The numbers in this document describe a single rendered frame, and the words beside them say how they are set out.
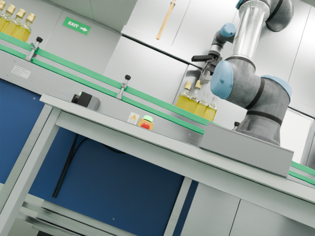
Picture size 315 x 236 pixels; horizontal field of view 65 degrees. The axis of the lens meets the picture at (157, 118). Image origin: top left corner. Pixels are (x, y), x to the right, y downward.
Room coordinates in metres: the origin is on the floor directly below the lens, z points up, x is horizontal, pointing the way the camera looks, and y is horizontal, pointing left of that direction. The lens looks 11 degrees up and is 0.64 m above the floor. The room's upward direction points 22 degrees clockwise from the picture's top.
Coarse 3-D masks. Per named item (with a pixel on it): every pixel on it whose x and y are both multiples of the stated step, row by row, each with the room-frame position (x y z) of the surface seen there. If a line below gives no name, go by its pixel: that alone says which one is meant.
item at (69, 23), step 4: (64, 20) 4.29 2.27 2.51; (68, 20) 4.29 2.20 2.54; (72, 20) 4.29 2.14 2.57; (64, 24) 4.29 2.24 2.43; (68, 24) 4.29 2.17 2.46; (72, 24) 4.30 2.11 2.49; (76, 24) 4.30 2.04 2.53; (80, 24) 4.31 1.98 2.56; (84, 24) 4.31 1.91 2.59; (72, 28) 4.30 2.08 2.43; (76, 28) 4.30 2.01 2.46; (80, 28) 4.31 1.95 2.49; (84, 28) 4.31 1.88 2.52; (88, 28) 4.32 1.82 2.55; (80, 32) 4.31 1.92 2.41; (84, 32) 4.31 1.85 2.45; (88, 32) 4.32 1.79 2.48
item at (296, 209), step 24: (48, 120) 0.98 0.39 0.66; (72, 120) 0.96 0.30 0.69; (48, 144) 0.99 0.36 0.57; (120, 144) 0.88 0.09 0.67; (144, 144) 0.85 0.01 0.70; (24, 168) 0.98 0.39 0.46; (168, 168) 0.82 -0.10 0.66; (192, 168) 0.79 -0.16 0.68; (216, 168) 0.77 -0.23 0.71; (24, 192) 0.99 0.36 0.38; (240, 192) 0.74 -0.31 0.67; (264, 192) 0.72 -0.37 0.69; (0, 216) 0.98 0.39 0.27; (288, 216) 0.70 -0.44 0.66; (312, 216) 0.68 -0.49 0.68
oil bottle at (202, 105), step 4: (200, 100) 1.33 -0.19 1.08; (204, 100) 1.34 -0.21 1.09; (200, 104) 1.32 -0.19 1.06; (204, 104) 1.32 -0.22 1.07; (196, 108) 1.33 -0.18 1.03; (200, 108) 1.32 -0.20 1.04; (204, 108) 1.32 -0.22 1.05; (196, 112) 1.32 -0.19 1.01; (200, 112) 1.32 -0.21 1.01; (204, 112) 1.33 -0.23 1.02; (200, 116) 1.32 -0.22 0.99
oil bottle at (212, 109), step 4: (212, 104) 1.33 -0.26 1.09; (208, 108) 1.33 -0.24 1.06; (212, 108) 1.33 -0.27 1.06; (216, 108) 1.33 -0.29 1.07; (208, 112) 1.33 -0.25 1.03; (212, 112) 1.33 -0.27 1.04; (216, 112) 1.33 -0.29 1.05; (204, 116) 1.33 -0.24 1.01; (208, 116) 1.33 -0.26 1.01; (212, 116) 1.33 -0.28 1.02; (212, 120) 1.33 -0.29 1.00
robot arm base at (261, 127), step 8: (248, 112) 0.78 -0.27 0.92; (256, 112) 0.75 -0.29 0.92; (248, 120) 0.76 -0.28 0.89; (256, 120) 0.74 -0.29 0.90; (264, 120) 0.73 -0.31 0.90; (272, 120) 0.73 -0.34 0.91; (280, 120) 0.74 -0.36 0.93; (240, 128) 0.77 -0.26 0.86; (248, 128) 0.76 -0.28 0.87; (256, 128) 0.73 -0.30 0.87; (264, 128) 0.73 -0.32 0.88; (272, 128) 0.73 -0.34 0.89; (256, 136) 0.72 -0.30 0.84; (264, 136) 0.72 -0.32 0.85; (272, 136) 0.72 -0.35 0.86
